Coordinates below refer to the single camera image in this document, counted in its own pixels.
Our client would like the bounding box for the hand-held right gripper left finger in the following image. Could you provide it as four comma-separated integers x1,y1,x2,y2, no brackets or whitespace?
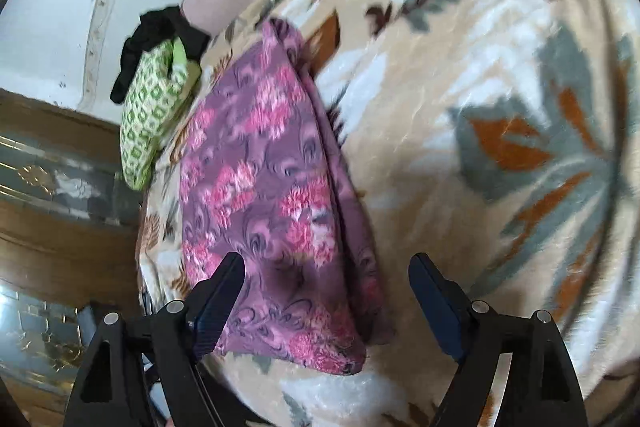
63,251,246,427

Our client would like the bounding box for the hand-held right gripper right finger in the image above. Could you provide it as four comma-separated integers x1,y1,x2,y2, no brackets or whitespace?
408,252,590,427

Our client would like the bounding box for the purple floral garment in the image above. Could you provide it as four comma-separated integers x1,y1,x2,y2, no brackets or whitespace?
178,18,396,376

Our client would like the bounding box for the leaf print blanket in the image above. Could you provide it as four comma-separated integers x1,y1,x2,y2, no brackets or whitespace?
136,0,632,427

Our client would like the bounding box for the wooden cabinet with glass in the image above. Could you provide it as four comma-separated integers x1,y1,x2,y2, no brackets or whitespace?
0,88,151,427

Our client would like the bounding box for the green patterned garment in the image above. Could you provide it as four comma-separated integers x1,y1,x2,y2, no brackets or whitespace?
120,36,202,190

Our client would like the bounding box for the black garment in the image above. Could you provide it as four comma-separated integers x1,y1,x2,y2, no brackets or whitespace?
110,6,212,104

